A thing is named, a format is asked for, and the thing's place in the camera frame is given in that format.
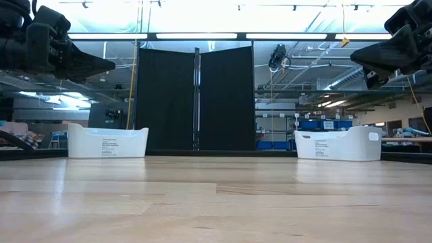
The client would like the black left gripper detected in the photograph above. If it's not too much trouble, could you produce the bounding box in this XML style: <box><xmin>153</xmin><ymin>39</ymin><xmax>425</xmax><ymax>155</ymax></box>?
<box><xmin>25</xmin><ymin>22</ymin><xmax>117</xmax><ymax>83</ymax></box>

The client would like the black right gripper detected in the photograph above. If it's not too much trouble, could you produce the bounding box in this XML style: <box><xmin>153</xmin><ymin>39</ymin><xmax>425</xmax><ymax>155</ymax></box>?
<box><xmin>350</xmin><ymin>0</ymin><xmax>432</xmax><ymax>90</ymax></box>

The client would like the dark grey cabinet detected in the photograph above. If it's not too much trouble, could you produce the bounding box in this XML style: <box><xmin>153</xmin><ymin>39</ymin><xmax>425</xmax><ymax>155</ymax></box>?
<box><xmin>88</xmin><ymin>102</ymin><xmax>130</xmax><ymax>130</ymax></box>

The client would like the blue labelled shelf bin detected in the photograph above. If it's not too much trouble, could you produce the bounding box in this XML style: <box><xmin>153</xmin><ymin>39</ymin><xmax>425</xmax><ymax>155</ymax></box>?
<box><xmin>299</xmin><ymin>120</ymin><xmax>323</xmax><ymax>131</ymax></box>
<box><xmin>334</xmin><ymin>120</ymin><xmax>354</xmax><ymax>131</ymax></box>

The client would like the wooden workbench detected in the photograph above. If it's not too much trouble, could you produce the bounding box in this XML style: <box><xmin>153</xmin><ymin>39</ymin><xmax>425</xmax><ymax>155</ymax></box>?
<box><xmin>383</xmin><ymin>136</ymin><xmax>432</xmax><ymax>144</ymax></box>

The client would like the white plastic bin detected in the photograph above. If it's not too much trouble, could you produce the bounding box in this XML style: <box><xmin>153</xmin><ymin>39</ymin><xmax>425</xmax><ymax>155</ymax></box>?
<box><xmin>294</xmin><ymin>126</ymin><xmax>383</xmax><ymax>162</ymax></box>
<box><xmin>67</xmin><ymin>123</ymin><xmax>149</xmax><ymax>159</ymax></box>

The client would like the black folding partition screen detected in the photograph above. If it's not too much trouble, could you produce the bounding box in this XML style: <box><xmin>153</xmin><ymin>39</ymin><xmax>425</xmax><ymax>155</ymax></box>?
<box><xmin>136</xmin><ymin>45</ymin><xmax>257</xmax><ymax>153</ymax></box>

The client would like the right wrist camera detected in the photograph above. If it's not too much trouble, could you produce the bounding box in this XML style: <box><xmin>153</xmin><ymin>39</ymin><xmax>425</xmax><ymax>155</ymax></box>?
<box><xmin>383</xmin><ymin>3</ymin><xmax>415</xmax><ymax>34</ymax></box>

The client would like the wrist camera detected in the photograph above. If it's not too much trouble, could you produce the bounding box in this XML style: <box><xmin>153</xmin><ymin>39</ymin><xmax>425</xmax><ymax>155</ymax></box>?
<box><xmin>383</xmin><ymin>3</ymin><xmax>415</xmax><ymax>34</ymax></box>
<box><xmin>32</xmin><ymin>5</ymin><xmax>72</xmax><ymax>40</ymax></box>

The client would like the yellow cord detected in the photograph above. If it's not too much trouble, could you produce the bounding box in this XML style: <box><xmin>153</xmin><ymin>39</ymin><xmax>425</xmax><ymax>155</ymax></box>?
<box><xmin>126</xmin><ymin>38</ymin><xmax>139</xmax><ymax>130</ymax></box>
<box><xmin>406</xmin><ymin>76</ymin><xmax>432</xmax><ymax>134</ymax></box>

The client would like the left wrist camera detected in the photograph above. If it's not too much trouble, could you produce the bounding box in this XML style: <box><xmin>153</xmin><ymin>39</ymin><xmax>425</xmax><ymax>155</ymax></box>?
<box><xmin>32</xmin><ymin>5</ymin><xmax>72</xmax><ymax>40</ymax></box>

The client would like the black curved hose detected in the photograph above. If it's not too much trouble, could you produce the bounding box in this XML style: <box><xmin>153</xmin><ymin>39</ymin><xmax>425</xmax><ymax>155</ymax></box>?
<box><xmin>0</xmin><ymin>130</ymin><xmax>33</xmax><ymax>151</ymax></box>

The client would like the black aluminium table frame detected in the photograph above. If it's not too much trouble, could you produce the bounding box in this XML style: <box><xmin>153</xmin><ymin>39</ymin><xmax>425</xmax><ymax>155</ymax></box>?
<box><xmin>0</xmin><ymin>147</ymin><xmax>432</xmax><ymax>165</ymax></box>

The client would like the black hanging camera device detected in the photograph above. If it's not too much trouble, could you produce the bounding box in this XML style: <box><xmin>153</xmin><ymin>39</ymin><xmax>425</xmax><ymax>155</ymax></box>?
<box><xmin>268</xmin><ymin>43</ymin><xmax>292</xmax><ymax>71</ymax></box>

